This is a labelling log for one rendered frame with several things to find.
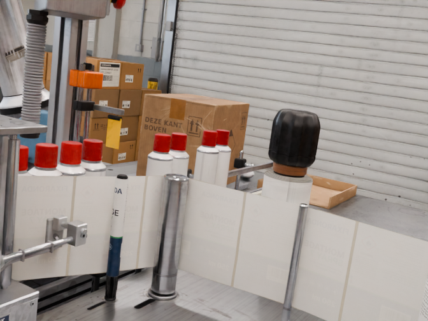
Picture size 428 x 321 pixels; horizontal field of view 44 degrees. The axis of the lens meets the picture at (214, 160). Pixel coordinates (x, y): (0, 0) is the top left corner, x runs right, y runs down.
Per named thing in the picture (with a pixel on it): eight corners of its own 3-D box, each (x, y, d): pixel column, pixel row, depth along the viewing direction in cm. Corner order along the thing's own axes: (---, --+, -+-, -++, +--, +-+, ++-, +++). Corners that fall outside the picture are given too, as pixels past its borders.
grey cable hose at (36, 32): (28, 139, 89) (36, 9, 85) (13, 135, 90) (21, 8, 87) (44, 138, 92) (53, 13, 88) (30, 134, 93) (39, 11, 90)
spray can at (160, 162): (154, 237, 108) (165, 137, 104) (134, 230, 110) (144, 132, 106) (169, 232, 112) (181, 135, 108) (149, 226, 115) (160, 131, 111)
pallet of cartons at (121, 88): (82, 191, 467) (93, 58, 447) (11, 172, 502) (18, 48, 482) (155, 173, 574) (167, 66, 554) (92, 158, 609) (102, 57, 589)
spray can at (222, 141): (215, 217, 128) (227, 132, 124) (197, 211, 130) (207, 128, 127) (226, 213, 132) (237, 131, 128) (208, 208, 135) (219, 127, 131)
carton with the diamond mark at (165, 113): (204, 195, 160) (215, 104, 155) (135, 179, 169) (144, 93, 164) (239, 179, 187) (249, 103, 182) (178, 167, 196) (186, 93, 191)
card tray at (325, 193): (328, 209, 171) (330, 197, 170) (256, 190, 183) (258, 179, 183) (355, 195, 196) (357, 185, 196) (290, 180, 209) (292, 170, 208)
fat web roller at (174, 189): (165, 304, 79) (180, 181, 76) (141, 293, 82) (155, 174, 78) (183, 294, 83) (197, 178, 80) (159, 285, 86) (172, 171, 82)
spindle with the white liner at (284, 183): (286, 289, 91) (314, 114, 85) (239, 273, 95) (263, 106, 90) (305, 274, 98) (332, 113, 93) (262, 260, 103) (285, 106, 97)
